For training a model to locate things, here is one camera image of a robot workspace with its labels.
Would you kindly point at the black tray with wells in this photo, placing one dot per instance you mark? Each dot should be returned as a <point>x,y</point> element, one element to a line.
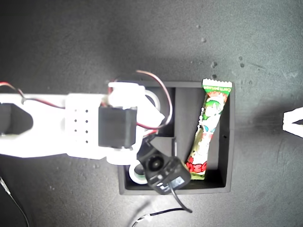
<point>227,142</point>

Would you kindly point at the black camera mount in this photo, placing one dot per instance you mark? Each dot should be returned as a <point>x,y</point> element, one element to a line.
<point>145,147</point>

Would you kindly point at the cartoon printed snack bar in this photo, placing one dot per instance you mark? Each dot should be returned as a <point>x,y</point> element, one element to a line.
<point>208,132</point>

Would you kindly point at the white tape roll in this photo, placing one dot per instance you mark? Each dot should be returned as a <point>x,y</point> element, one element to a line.
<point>158,99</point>
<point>139,180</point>

